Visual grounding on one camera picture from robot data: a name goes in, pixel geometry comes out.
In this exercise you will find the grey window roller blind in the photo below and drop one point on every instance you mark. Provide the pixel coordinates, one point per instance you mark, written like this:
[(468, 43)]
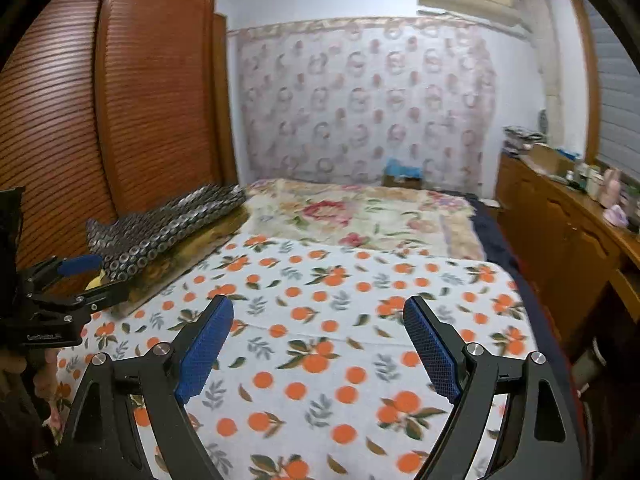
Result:
[(619, 97)]

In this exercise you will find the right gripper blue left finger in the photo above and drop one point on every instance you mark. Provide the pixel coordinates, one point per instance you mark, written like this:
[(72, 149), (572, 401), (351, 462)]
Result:
[(197, 346)]

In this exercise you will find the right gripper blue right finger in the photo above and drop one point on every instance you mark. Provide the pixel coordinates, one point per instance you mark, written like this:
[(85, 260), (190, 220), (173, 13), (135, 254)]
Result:
[(440, 349)]

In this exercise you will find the pink thermos jug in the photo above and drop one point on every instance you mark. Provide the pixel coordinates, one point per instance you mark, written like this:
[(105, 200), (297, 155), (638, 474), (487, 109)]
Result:
[(610, 191)]

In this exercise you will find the navy blue bed sheet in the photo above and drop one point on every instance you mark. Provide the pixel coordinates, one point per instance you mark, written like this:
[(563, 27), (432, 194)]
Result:
[(498, 251)]

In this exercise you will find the person left hand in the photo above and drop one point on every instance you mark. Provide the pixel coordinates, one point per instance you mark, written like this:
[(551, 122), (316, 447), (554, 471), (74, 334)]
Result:
[(39, 375)]

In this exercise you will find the floral beige bed blanket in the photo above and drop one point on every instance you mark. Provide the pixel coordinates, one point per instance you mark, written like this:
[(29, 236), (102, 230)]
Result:
[(434, 224)]

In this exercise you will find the pink circle pattern curtain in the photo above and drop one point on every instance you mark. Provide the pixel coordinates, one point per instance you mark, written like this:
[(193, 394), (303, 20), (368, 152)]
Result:
[(339, 100)]

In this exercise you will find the wooden sideboard cabinet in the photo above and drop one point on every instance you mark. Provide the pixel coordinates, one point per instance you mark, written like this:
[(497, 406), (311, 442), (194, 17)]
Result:
[(566, 250)]

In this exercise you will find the orange fruit print blanket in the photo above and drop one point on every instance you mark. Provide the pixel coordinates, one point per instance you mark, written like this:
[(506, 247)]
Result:
[(318, 378)]

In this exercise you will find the navy patterned silk shirt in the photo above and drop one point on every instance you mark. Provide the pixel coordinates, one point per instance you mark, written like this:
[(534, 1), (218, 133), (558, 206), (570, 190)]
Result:
[(130, 244)]

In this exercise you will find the pink tissue pack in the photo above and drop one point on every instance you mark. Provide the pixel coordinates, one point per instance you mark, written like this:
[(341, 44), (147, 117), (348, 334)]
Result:
[(615, 216)]

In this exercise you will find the brown louvered wooden wardrobe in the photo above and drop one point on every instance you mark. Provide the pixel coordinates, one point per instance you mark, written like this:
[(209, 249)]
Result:
[(110, 107)]

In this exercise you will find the cardboard box on sideboard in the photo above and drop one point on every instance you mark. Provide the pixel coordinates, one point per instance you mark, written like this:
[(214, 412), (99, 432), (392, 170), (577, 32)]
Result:
[(545, 160)]

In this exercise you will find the beige side curtain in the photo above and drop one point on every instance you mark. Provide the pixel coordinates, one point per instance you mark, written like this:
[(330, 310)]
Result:
[(539, 20)]

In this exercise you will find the box with blue items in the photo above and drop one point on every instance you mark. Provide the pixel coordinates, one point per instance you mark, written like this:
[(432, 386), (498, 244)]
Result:
[(398, 175)]

